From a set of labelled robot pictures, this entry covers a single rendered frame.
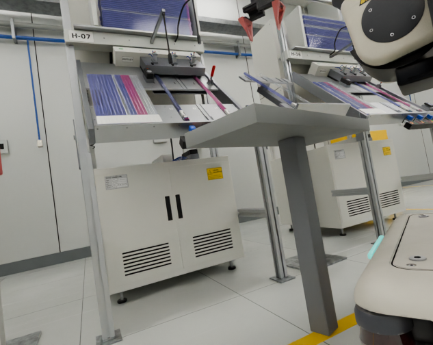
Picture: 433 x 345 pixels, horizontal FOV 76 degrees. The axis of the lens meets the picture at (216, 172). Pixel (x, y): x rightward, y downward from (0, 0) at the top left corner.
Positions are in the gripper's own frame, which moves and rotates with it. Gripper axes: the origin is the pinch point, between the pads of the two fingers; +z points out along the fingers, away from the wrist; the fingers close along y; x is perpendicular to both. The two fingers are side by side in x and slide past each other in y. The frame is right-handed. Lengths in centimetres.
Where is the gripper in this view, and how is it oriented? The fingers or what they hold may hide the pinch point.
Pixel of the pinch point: (264, 33)
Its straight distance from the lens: 102.2
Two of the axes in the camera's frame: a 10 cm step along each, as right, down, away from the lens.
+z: 1.7, 9.8, 0.7
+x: 5.6, -1.5, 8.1
